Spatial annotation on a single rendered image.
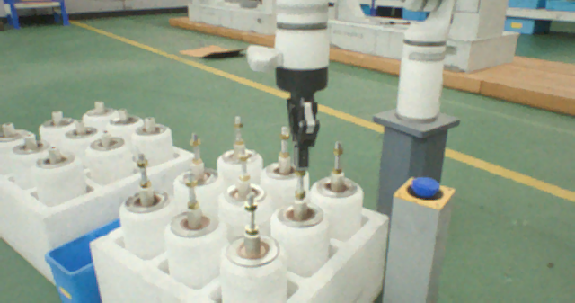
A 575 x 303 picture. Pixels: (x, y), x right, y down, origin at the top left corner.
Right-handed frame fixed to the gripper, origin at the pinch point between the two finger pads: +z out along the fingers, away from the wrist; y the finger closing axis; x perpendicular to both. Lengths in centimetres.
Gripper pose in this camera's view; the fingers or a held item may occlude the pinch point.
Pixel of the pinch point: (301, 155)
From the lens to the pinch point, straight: 66.1
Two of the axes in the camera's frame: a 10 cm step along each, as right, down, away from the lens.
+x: -9.8, 0.7, -1.7
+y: -1.8, -3.6, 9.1
